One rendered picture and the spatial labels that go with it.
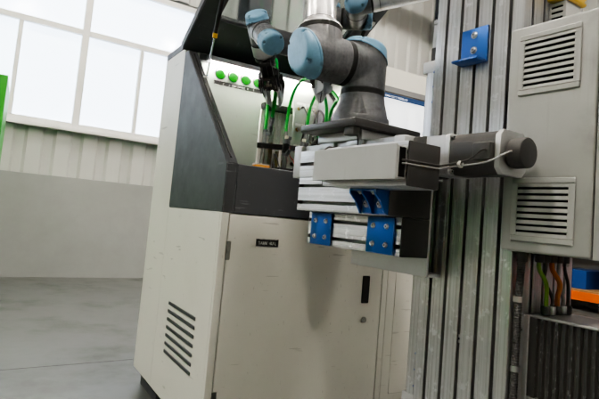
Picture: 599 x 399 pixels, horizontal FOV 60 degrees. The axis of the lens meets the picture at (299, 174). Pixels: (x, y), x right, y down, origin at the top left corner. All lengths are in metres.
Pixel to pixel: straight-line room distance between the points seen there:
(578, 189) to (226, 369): 1.17
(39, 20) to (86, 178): 1.61
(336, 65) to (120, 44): 4.87
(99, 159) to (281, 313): 4.28
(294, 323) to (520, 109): 1.06
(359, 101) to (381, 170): 0.36
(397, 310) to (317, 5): 1.23
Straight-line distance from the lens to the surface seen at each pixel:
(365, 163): 1.05
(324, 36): 1.31
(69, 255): 5.77
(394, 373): 2.16
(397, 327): 2.12
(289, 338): 1.85
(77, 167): 5.80
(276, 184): 1.75
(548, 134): 1.13
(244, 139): 2.31
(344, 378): 2.02
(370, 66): 1.36
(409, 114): 2.54
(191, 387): 1.87
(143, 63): 6.07
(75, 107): 5.79
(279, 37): 1.64
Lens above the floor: 0.79
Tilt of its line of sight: 5 degrees up
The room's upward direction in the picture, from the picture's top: 5 degrees clockwise
